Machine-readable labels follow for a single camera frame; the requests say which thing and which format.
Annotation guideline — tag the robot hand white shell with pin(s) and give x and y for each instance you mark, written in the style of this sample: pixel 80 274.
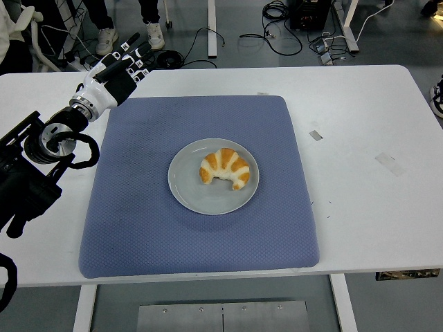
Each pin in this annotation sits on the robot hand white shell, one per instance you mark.
pixel 98 91

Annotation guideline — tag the croissant bread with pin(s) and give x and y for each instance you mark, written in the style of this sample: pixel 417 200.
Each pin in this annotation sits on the croissant bread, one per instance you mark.
pixel 225 162

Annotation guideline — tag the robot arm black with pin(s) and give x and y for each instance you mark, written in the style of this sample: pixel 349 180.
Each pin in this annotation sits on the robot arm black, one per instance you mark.
pixel 27 186

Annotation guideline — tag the white power strip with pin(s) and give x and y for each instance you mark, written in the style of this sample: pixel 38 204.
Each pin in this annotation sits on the white power strip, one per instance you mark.
pixel 78 65

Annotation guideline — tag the person with white shoes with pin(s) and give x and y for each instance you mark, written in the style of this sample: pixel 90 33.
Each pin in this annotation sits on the person with white shoes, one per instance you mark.
pixel 105 38

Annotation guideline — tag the chair leg with caster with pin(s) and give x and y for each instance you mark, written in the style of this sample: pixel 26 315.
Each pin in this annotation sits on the chair leg with caster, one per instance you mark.
pixel 168 24

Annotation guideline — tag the blue quilted mat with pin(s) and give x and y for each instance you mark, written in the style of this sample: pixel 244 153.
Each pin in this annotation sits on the blue quilted mat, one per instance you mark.
pixel 138 224

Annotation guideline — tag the grey round plate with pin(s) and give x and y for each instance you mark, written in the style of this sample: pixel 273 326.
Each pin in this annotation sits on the grey round plate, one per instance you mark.
pixel 207 200

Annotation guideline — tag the white table leg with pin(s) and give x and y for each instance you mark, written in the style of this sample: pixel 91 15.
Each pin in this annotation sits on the white table leg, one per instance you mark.
pixel 84 311
pixel 344 307

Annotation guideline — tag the small grey tape piece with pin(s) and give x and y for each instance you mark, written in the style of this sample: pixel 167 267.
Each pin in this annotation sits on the small grey tape piece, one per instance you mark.
pixel 316 135

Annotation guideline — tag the black equipment box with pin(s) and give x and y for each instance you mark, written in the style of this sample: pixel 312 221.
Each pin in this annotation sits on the black equipment box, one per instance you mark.
pixel 308 15

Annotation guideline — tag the grey foot pedal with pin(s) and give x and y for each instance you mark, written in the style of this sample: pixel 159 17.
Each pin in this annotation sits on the grey foot pedal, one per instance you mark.
pixel 326 58

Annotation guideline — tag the white desk leg with foot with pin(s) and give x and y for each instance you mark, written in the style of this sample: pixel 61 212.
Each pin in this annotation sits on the white desk leg with foot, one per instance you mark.
pixel 349 34

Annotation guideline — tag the long clear tape piece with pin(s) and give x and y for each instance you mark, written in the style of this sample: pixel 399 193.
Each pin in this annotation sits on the long clear tape piece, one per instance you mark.
pixel 389 164

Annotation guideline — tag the person's foot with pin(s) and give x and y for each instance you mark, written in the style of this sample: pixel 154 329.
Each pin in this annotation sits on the person's foot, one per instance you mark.
pixel 431 7
pixel 437 100

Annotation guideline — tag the white chair frame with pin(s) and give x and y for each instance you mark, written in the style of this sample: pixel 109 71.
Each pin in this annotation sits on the white chair frame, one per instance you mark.
pixel 37 45

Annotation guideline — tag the metal bracket under table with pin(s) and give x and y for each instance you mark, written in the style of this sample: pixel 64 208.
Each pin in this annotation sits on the metal bracket under table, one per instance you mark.
pixel 408 275

